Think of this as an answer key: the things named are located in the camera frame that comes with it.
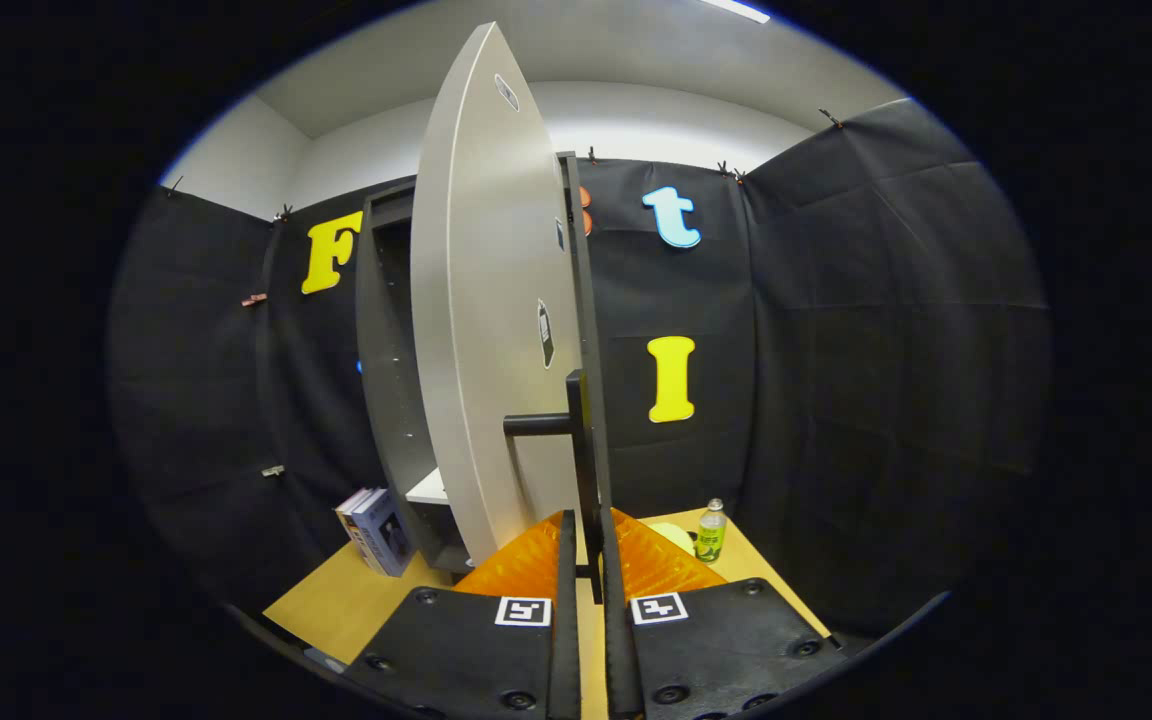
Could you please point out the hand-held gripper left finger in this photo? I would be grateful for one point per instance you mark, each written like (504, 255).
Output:
(566, 650)

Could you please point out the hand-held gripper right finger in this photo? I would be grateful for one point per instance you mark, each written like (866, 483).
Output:
(621, 660)

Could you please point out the grey shoe cabinet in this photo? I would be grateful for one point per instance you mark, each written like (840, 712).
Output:
(391, 380)

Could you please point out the beige shoe cabinet door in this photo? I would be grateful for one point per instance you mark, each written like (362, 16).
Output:
(481, 300)

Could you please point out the pale yellow pad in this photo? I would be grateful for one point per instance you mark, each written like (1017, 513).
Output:
(671, 537)

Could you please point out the green label bottle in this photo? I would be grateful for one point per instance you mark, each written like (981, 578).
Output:
(711, 535)

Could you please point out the blue book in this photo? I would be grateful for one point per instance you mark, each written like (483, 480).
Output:
(386, 535)

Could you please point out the white book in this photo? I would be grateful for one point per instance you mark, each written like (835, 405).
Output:
(348, 515)

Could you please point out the black backdrop cloth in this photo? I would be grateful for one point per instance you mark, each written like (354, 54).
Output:
(886, 350)

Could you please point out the long ceiling light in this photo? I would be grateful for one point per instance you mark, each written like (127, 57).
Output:
(736, 10)

